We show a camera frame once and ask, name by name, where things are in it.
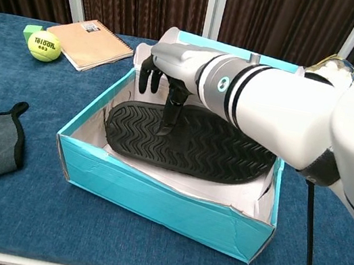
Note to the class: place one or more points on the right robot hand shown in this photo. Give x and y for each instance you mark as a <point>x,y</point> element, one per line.
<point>176,60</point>

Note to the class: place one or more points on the black rubber slide sandals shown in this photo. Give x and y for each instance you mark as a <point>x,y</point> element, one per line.
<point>194,149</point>

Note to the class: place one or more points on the light blue shoe box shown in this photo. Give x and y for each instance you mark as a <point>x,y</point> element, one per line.
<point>151,200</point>

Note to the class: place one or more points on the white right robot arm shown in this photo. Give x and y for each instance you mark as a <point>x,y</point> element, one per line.
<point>287,107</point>

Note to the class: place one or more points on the brown spiral notebook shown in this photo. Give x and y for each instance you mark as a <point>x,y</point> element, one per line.
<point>83,44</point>

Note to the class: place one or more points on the yellow tennis ball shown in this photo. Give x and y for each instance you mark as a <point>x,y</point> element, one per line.
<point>43,52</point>

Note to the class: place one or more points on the green foam block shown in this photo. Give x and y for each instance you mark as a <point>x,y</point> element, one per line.
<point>28,31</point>

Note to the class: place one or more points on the yellow bag of cotton balls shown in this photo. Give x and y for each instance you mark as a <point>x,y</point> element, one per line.
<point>335,69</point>

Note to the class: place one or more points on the blue velvet tablecloth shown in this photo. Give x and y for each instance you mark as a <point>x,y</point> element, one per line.
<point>75,241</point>

